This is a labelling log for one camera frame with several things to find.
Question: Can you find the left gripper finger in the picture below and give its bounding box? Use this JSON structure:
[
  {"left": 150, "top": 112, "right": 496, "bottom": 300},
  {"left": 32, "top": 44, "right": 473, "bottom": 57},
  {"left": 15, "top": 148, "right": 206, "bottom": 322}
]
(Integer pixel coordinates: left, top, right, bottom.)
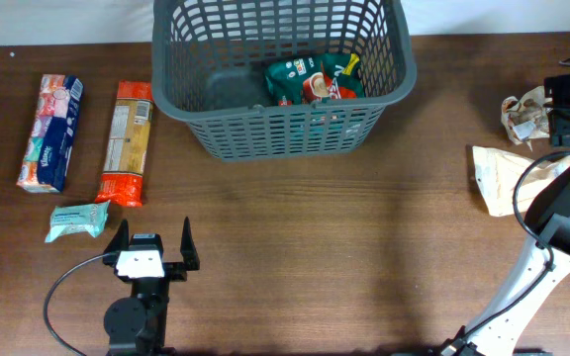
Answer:
[
  {"left": 180, "top": 217, "right": 200, "bottom": 271},
  {"left": 102, "top": 220, "right": 130, "bottom": 265}
]

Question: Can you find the beige chocolate snack bag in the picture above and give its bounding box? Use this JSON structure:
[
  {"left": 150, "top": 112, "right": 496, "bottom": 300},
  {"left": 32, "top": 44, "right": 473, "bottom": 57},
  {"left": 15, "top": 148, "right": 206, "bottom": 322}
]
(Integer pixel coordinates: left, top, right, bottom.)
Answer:
[{"left": 501, "top": 86, "right": 552, "bottom": 149}]

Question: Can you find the orange pasta package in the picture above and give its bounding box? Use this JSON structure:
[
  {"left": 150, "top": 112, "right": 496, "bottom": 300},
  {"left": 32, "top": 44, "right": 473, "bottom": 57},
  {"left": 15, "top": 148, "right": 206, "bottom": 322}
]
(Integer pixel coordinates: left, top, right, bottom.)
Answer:
[{"left": 95, "top": 81, "right": 154, "bottom": 207}]

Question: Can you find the beige paper pouch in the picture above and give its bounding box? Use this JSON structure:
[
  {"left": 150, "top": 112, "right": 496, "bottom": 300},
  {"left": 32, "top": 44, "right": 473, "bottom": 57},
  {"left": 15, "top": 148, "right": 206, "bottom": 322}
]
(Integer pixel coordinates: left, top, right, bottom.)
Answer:
[{"left": 472, "top": 146, "right": 570, "bottom": 217}]

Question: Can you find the green Nescafe coffee bag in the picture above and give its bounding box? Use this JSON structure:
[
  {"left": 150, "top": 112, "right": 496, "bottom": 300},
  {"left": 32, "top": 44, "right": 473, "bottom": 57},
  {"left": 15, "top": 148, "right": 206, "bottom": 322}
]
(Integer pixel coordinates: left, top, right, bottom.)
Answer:
[{"left": 263, "top": 51, "right": 366, "bottom": 144}]

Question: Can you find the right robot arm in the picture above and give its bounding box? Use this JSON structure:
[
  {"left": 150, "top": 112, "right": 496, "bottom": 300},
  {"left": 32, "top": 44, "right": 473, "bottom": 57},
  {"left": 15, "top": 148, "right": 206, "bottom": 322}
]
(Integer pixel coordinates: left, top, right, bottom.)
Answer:
[{"left": 434, "top": 58, "right": 570, "bottom": 355}]

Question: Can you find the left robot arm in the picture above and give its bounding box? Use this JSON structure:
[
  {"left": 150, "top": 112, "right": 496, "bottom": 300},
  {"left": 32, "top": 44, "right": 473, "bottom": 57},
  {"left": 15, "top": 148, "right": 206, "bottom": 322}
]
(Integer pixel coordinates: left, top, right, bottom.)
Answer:
[{"left": 102, "top": 219, "right": 200, "bottom": 356}]

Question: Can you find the teal wet wipes pack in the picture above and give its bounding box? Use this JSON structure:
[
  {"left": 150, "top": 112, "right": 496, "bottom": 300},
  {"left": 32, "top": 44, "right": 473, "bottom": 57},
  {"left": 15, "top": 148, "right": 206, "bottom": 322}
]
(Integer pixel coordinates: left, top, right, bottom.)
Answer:
[{"left": 45, "top": 202, "right": 109, "bottom": 243}]

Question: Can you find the blue Kleenex tissue pack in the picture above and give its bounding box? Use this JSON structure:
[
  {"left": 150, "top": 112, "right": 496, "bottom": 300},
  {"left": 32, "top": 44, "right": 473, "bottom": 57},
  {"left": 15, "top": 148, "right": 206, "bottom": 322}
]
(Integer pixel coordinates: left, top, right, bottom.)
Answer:
[{"left": 17, "top": 74, "right": 84, "bottom": 193}]

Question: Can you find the grey plastic basket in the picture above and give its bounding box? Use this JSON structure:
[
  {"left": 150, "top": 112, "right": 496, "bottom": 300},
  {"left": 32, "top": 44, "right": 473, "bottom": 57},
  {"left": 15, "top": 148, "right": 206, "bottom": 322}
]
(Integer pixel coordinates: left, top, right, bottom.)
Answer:
[{"left": 152, "top": 0, "right": 417, "bottom": 161}]

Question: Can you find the left black cable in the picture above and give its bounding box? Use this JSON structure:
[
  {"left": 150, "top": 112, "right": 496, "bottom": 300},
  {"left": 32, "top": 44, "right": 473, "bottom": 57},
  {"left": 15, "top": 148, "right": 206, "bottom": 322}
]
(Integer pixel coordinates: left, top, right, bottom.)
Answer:
[{"left": 43, "top": 250, "right": 120, "bottom": 356}]

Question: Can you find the black cable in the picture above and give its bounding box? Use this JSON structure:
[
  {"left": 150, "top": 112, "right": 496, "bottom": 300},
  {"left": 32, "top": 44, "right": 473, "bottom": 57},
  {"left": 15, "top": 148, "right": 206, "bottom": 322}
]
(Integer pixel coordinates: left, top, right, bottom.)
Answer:
[
  {"left": 43, "top": 250, "right": 120, "bottom": 356},
  {"left": 455, "top": 54, "right": 570, "bottom": 347}
]

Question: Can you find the right black cable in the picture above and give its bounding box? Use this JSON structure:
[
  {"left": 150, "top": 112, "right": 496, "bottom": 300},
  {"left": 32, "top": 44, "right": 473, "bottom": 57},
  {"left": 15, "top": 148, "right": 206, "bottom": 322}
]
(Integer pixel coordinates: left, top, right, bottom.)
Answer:
[{"left": 455, "top": 54, "right": 570, "bottom": 347}]

